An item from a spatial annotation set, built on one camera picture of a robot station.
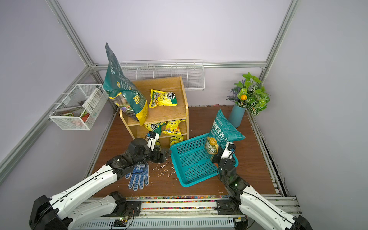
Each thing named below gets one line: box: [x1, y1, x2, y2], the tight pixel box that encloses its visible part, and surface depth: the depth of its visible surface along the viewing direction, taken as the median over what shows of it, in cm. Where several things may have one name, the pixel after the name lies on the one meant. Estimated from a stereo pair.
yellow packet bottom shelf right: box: [169, 134, 184, 148], surface depth 98 cm
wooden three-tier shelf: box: [119, 76, 190, 149], surface depth 81 cm
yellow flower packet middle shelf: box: [161, 119, 185, 136], surface depth 84 cm
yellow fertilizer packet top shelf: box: [149, 89, 178, 109], surface depth 77 cm
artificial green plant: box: [226, 72, 271, 116], surface depth 81 cm
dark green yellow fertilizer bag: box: [103, 42, 149, 127], surface depth 60 cm
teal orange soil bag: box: [205, 109, 246, 161], surface depth 79 cm
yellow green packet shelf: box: [143, 121, 167, 137], surface depth 84 cm
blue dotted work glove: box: [125, 162, 150, 192], surface depth 84 cm
